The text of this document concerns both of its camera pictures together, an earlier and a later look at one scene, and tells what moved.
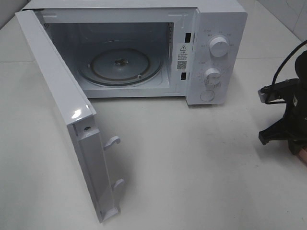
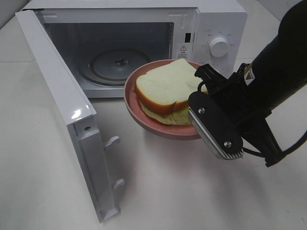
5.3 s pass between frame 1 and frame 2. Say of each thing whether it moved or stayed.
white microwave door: stayed
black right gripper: moved
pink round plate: moved
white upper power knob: stayed
